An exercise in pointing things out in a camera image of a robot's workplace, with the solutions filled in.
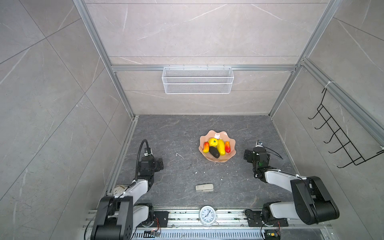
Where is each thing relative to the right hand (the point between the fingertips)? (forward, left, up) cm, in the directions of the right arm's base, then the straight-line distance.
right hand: (255, 149), depth 93 cm
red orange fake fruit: (+3, +31, -1) cm, 31 cm away
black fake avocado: (0, +26, -1) cm, 26 cm away
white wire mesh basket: (+42, +35, +25) cm, 60 cm away
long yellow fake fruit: (+3, +21, -1) cm, 21 cm away
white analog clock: (-35, +33, -2) cm, 48 cm away
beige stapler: (-21, +33, -3) cm, 39 cm away
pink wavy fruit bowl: (+14, +19, -2) cm, 23 cm away
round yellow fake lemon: (+6, +26, +2) cm, 27 cm away
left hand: (-3, +66, 0) cm, 66 cm away
